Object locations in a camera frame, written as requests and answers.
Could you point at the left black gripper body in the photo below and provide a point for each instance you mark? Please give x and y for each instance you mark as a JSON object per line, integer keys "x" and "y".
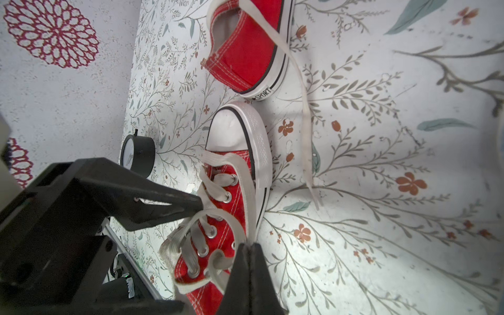
{"x": 54, "y": 258}

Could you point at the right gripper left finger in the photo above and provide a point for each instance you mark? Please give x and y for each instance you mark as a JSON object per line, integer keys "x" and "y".
{"x": 236, "y": 297}

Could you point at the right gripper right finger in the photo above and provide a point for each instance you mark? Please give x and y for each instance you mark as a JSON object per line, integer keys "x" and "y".
{"x": 263, "y": 299}

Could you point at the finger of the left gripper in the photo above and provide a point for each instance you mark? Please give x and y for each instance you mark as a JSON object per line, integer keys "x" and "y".
{"x": 134, "y": 201}

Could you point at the red canvas sneaker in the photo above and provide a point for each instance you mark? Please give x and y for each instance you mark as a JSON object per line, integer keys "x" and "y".
{"x": 250, "y": 53}
{"x": 236, "y": 177}

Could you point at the round pressure gauge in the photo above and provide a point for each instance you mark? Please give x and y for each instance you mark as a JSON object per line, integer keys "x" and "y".
{"x": 138, "y": 154}

